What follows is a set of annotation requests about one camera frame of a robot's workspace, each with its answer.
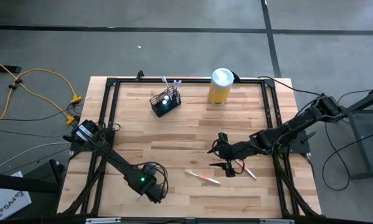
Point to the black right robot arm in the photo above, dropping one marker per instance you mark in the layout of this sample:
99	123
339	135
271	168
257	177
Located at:
298	124

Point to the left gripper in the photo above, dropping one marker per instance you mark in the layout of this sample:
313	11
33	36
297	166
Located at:
156	193

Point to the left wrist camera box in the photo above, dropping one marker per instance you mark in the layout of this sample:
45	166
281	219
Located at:
149	169

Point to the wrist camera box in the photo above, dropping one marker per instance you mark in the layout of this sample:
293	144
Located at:
223	137
149	169

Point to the silver aluminium bracket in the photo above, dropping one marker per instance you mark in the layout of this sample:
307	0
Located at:
276	221
102	220

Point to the black cart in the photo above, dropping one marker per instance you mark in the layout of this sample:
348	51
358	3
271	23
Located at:
43	174

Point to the black flat bar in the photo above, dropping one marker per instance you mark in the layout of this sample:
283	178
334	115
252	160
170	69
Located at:
2	69

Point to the orange white toothbrush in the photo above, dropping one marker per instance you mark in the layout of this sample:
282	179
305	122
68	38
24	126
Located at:
250	174
201	176

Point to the grey metal stand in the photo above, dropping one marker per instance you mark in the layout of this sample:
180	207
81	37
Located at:
365	137

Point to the black table frame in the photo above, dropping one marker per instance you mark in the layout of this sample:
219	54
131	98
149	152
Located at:
198	80

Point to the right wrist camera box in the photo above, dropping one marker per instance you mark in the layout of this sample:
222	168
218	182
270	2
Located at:
223	137

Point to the black frame clamp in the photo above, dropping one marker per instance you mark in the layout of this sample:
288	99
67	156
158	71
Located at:
237	76
139	75

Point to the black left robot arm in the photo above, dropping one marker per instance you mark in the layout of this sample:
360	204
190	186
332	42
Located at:
111	155

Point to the yellow wipes canister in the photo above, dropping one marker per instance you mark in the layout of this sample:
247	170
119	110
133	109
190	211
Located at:
219	93

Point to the white printed box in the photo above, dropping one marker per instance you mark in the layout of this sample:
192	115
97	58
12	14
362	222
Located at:
5	199

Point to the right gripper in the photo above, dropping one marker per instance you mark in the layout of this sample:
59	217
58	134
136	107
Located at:
229	152

